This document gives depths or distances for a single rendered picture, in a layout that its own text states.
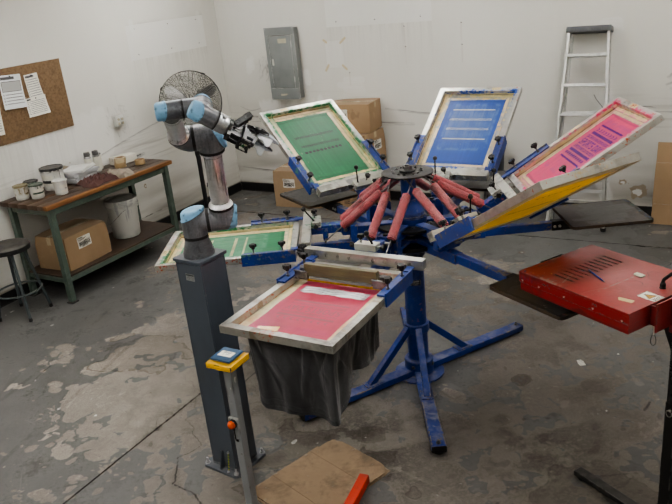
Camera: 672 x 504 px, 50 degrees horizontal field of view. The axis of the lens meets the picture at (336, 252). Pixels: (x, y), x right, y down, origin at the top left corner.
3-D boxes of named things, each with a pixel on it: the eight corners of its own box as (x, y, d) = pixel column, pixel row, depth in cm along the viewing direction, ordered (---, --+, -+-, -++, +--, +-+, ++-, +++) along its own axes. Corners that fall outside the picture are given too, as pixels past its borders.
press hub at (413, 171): (437, 393, 431) (425, 175, 382) (378, 381, 449) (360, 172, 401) (459, 361, 462) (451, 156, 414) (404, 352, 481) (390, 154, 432)
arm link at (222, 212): (207, 224, 349) (189, 120, 319) (238, 219, 351) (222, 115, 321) (209, 237, 340) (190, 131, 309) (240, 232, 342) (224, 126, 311)
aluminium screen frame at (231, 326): (333, 354, 292) (332, 346, 290) (219, 332, 320) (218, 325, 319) (411, 279, 355) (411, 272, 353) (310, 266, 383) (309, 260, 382)
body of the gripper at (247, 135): (247, 154, 280) (220, 141, 275) (251, 138, 285) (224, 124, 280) (257, 144, 274) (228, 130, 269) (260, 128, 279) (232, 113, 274)
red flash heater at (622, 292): (712, 306, 289) (714, 279, 285) (635, 342, 268) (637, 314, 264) (590, 264, 339) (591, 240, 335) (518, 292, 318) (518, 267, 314)
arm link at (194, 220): (183, 232, 347) (178, 205, 342) (211, 228, 349) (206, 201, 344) (183, 240, 336) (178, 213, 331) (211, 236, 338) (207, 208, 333)
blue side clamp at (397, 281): (387, 307, 330) (386, 294, 328) (377, 306, 333) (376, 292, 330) (413, 282, 354) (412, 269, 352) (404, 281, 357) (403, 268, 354)
